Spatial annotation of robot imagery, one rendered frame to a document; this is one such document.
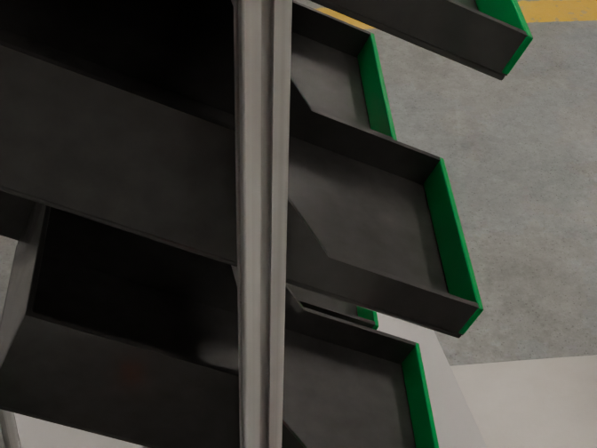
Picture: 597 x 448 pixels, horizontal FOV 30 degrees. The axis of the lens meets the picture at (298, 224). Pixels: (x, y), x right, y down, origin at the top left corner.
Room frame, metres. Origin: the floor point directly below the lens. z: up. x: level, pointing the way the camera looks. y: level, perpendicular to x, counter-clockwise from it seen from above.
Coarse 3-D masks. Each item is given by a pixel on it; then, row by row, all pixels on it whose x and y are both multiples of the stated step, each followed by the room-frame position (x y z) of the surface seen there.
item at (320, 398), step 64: (64, 256) 0.52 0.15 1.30; (128, 256) 0.52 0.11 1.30; (192, 256) 0.53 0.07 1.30; (64, 320) 0.47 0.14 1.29; (128, 320) 0.49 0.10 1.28; (192, 320) 0.51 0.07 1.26; (320, 320) 0.53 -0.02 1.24; (0, 384) 0.39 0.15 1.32; (64, 384) 0.40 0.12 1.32; (128, 384) 0.40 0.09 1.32; (192, 384) 0.40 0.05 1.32; (320, 384) 0.49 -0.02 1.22; (384, 384) 0.51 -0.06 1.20
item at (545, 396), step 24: (528, 360) 0.86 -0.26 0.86; (552, 360) 0.86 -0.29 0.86; (576, 360) 0.86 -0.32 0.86; (480, 384) 0.82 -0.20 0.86; (504, 384) 0.82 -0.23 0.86; (528, 384) 0.83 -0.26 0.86; (552, 384) 0.83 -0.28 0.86; (576, 384) 0.83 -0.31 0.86; (480, 408) 0.79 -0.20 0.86; (504, 408) 0.79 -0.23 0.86; (528, 408) 0.79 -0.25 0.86; (552, 408) 0.79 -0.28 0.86; (576, 408) 0.79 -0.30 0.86; (504, 432) 0.76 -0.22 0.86; (528, 432) 0.76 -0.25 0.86; (552, 432) 0.76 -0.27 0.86; (576, 432) 0.76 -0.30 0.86
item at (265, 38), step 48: (240, 0) 0.38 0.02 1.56; (288, 0) 0.38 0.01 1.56; (240, 48) 0.38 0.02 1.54; (288, 48) 0.38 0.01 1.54; (240, 96) 0.38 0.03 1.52; (288, 96) 0.38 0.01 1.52; (240, 144) 0.38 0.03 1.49; (288, 144) 0.38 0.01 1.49; (240, 192) 0.38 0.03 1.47; (240, 240) 0.39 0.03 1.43; (240, 288) 0.38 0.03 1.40; (240, 336) 0.38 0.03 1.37; (240, 384) 0.39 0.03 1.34; (0, 432) 0.65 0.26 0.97; (240, 432) 0.39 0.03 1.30
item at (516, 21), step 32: (320, 0) 0.41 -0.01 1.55; (352, 0) 0.41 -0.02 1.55; (384, 0) 0.41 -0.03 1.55; (416, 0) 0.41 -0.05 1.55; (448, 0) 0.41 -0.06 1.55; (480, 0) 0.47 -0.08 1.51; (512, 0) 0.44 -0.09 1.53; (416, 32) 0.41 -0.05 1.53; (448, 32) 0.41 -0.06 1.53; (480, 32) 0.41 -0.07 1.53; (512, 32) 0.41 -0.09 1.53; (480, 64) 0.41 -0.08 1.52; (512, 64) 0.41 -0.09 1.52
